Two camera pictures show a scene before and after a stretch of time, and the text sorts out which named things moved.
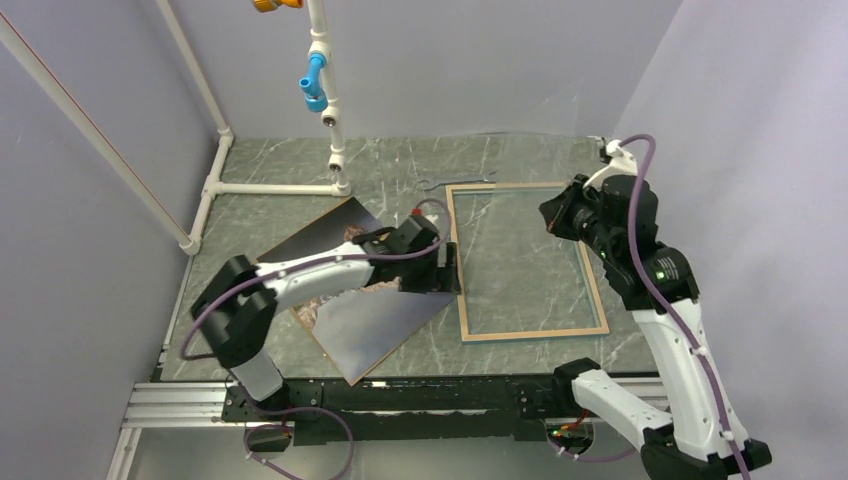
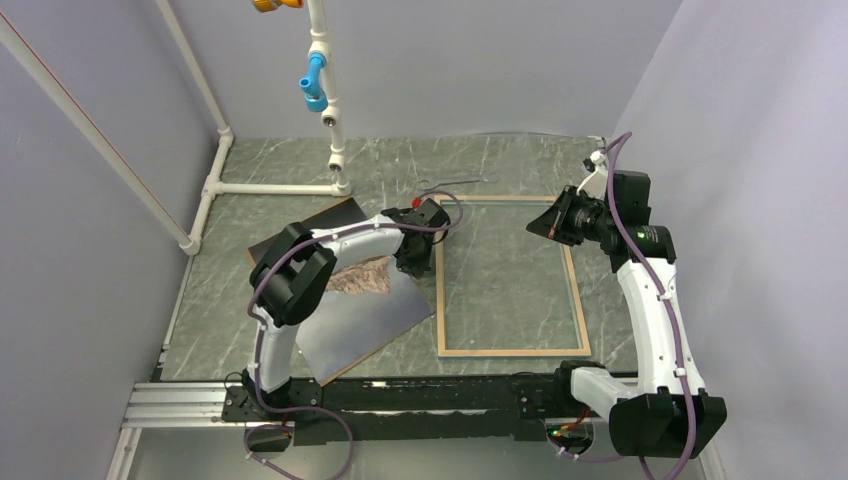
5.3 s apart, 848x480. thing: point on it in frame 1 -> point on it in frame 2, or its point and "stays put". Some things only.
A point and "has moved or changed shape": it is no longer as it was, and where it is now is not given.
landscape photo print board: x=361 y=328 has moved or changed shape
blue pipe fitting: x=316 y=96 stays put
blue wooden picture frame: x=518 y=280 -> x=441 y=295
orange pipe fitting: x=270 y=5 stays put
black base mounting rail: x=518 y=408 stays put
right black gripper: x=557 y=210 stays put
